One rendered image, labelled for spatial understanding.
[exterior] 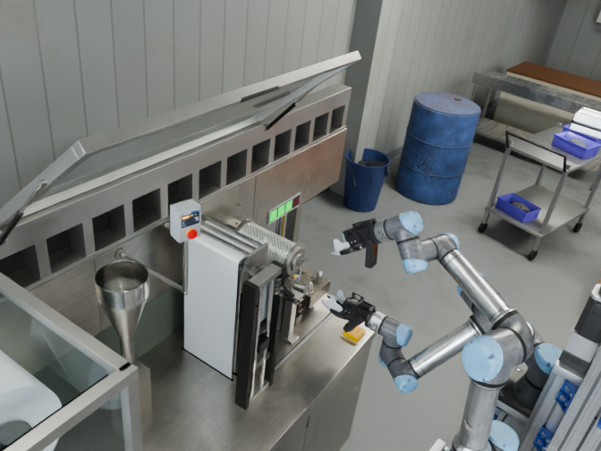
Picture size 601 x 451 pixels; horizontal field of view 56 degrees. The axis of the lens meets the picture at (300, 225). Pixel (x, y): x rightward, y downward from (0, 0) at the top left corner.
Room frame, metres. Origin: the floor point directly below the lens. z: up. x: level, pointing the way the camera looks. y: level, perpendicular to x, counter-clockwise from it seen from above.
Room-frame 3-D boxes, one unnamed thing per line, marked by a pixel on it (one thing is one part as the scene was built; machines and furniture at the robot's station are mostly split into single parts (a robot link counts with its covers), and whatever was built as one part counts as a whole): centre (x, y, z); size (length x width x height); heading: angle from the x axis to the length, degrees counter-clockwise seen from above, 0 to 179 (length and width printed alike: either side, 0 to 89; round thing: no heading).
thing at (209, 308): (1.55, 0.31, 1.17); 0.34 x 0.05 x 0.54; 59
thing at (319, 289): (2.00, 0.05, 1.00); 0.40 x 0.16 x 0.06; 59
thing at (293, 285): (1.71, -0.01, 1.05); 0.06 x 0.05 x 0.31; 59
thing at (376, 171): (4.53, -0.53, 0.26); 0.44 x 0.40 x 0.51; 57
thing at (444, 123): (5.00, -1.18, 0.46); 0.63 x 0.61 x 0.92; 55
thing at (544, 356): (1.65, -1.02, 0.98); 0.13 x 0.12 x 0.14; 17
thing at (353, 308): (1.67, -0.26, 1.12); 0.12 x 0.08 x 0.09; 59
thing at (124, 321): (1.19, 0.46, 1.18); 0.14 x 0.14 x 0.57
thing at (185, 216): (1.30, 0.31, 1.66); 0.07 x 0.07 x 0.10; 44
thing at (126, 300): (1.19, 0.46, 1.50); 0.14 x 0.14 x 0.06
